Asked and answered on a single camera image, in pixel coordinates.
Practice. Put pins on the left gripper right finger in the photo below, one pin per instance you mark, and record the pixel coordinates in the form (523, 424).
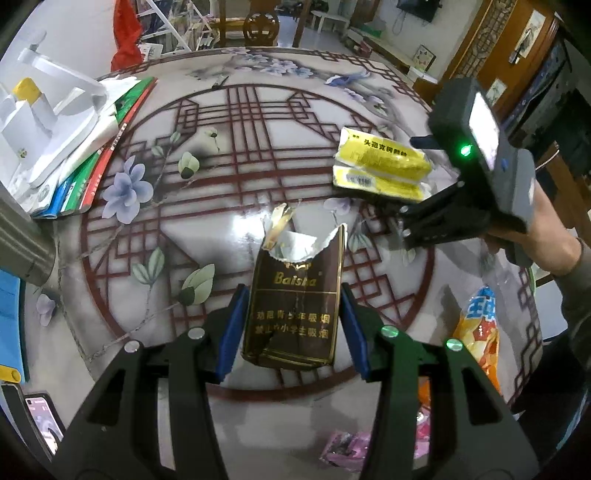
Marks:
(473, 432)

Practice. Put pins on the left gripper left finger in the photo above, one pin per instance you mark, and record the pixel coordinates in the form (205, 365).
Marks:
(114, 432)

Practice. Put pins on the orange lion snack bag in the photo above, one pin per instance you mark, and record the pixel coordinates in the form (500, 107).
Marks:
(477, 331)

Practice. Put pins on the pink plastic wrapper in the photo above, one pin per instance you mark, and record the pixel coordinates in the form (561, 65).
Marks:
(350, 450)

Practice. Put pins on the yellow medicine packet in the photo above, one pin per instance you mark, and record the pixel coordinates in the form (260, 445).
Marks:
(375, 165)

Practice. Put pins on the brown cigarette pack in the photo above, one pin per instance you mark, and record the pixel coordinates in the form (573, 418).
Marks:
(294, 303)

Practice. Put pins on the right forearm grey sleeve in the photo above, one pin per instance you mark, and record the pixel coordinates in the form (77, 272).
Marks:
(576, 306)

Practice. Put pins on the person's right hand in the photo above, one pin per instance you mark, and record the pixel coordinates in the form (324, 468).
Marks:
(547, 243)

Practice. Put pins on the smartphone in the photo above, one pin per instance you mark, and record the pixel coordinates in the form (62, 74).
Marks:
(35, 420)

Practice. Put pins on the low tv cabinet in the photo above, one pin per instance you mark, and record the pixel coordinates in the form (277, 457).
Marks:
(426, 86)

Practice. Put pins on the colourful block toy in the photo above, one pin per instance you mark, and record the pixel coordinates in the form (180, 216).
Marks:
(13, 365)

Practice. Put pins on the stack of books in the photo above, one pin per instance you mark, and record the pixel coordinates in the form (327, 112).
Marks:
(72, 188)

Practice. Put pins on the white small table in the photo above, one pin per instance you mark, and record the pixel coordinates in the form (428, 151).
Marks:
(320, 17)

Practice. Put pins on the wooden armchair far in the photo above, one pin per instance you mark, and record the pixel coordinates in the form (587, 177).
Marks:
(261, 26)

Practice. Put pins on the white book rack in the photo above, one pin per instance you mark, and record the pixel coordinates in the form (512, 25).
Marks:
(177, 26)

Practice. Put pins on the red cloth bag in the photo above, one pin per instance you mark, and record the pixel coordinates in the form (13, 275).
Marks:
(126, 32)

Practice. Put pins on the wall television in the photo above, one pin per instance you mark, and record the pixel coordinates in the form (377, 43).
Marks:
(425, 10)

